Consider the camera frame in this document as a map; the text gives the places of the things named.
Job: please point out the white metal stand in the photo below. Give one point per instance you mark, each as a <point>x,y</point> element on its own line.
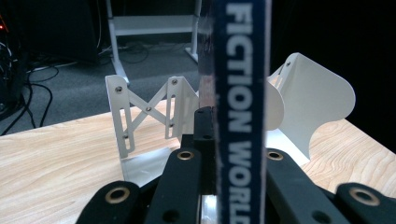
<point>152,23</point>

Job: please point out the white expandable metal book rack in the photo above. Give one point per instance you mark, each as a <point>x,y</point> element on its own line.
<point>314,96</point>

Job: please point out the red science fiction magazine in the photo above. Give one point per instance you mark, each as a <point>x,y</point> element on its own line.
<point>241,109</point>

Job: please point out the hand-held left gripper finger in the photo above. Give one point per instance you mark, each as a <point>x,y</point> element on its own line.
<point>204,130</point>

